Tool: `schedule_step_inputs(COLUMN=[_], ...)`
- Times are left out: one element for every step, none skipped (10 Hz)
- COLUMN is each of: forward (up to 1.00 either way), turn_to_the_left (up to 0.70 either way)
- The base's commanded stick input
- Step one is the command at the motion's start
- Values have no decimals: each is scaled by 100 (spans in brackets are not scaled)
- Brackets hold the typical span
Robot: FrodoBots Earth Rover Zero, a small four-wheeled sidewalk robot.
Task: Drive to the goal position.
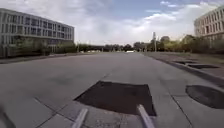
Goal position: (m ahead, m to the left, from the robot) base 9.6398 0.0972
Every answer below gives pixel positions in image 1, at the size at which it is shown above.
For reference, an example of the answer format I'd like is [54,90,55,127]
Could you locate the grey concrete slab pavement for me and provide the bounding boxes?
[0,51,224,128]

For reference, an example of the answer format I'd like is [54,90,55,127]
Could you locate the pale multi-storey building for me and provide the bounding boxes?
[193,4,224,43]

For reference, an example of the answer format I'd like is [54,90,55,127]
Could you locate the row of trees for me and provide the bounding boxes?
[74,34,224,55]

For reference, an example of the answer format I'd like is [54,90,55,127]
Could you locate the hedge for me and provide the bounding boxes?
[0,36,78,58]

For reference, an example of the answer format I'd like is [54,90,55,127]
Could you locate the large glass grid building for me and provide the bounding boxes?
[0,7,76,54]

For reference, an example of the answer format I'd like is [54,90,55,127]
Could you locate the robot's own part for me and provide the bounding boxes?
[70,107,89,128]
[136,103,156,128]

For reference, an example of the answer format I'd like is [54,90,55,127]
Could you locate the round dark manhole cover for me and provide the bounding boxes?
[185,83,224,110]

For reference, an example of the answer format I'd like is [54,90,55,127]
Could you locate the pole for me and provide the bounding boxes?
[152,31,157,53]

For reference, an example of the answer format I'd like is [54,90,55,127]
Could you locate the dry planting bed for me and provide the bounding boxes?
[143,51,224,81]

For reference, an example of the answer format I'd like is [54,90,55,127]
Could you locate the square dark ground cover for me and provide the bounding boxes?
[73,80,158,117]

